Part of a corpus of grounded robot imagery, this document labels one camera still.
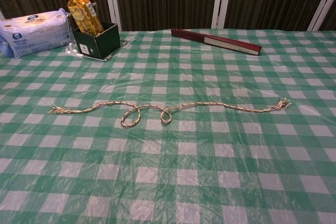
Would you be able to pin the gold foil snack bag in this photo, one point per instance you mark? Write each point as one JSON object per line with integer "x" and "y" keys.
{"x": 84, "y": 18}

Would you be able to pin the blue white tissue pack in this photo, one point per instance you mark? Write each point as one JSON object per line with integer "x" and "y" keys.
{"x": 31, "y": 33}

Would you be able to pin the dark red folded fan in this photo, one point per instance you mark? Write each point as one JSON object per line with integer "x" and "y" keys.
{"x": 218, "y": 41}

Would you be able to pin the dark green open box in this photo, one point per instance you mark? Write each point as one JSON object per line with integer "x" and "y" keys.
{"x": 101, "y": 43}

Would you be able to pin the green white checkered tablecloth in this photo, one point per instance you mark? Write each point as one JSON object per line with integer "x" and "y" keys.
{"x": 168, "y": 140}

